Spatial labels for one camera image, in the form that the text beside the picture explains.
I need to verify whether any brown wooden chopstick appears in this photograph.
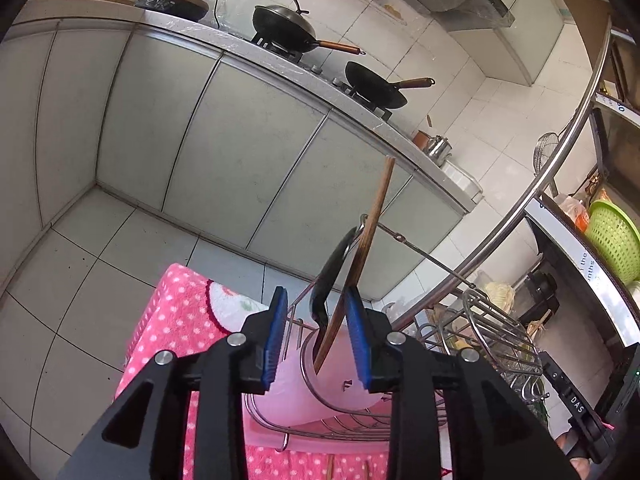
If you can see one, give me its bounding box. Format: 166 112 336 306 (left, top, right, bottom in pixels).
314 156 395 374
324 454 334 480

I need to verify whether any black ladle spoon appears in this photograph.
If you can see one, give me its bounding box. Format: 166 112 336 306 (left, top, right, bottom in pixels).
310 226 358 359

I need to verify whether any person right hand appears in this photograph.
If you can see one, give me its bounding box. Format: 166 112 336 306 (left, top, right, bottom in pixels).
554 430 591 480

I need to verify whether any napa cabbage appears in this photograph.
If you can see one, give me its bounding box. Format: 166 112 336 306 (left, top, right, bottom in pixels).
484 282 515 313

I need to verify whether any pink polka dot towel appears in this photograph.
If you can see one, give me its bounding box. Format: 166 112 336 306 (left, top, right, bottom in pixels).
116 263 388 479

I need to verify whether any black blender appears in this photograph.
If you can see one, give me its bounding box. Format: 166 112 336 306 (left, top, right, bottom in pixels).
513 271 560 326

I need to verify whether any green plastic colander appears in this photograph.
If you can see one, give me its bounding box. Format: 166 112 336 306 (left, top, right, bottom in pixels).
585 200 640 285

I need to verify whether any metal shelf rack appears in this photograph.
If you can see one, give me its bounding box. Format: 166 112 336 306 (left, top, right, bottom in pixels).
389 8 640 351

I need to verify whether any steel kettle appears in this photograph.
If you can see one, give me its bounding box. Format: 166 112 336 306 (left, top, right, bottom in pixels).
425 136 452 167

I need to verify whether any black frying pan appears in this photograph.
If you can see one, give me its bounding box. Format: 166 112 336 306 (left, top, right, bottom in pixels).
345 62 436 110

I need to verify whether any black wok with lid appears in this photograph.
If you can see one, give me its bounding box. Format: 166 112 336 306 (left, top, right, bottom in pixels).
252 0 366 55

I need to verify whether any black induction pot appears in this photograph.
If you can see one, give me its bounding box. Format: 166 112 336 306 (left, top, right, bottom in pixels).
134 0 209 22

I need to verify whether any wire utensil rack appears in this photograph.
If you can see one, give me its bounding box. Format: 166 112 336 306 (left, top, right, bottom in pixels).
243 226 544 453

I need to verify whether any wire mesh strainer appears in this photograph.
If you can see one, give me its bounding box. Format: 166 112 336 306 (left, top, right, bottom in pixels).
533 131 560 176

